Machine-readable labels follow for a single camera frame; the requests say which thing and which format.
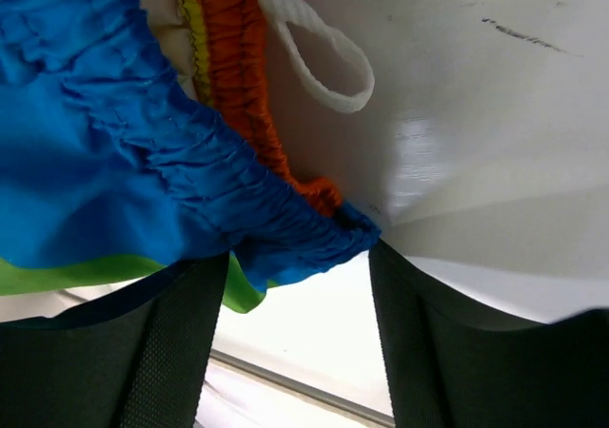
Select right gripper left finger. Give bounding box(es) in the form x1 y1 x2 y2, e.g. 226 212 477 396
1 254 229 428

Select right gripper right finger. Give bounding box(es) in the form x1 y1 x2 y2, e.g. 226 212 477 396
369 243 608 427

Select rainbow striped shorts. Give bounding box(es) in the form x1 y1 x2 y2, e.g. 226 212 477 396
1 0 380 313

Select aluminium table edge rail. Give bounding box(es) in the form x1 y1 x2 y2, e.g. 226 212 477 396
210 348 395 427

